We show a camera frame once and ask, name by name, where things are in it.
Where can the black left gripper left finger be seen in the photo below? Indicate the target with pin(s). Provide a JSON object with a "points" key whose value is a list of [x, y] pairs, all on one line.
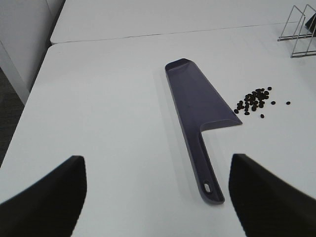
{"points": [[50, 207]]}

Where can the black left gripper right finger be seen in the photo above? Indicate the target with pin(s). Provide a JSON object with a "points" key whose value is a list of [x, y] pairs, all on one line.
{"points": [[265, 205]]}

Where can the pile of coffee beans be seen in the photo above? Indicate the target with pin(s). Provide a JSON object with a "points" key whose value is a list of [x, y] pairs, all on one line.
{"points": [[258, 102]]}

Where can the purple plastic dustpan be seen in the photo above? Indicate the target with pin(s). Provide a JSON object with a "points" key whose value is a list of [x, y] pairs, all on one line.
{"points": [[199, 108]]}

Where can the metal wire rack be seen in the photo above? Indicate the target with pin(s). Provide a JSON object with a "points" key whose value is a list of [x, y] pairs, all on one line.
{"points": [[300, 30]]}

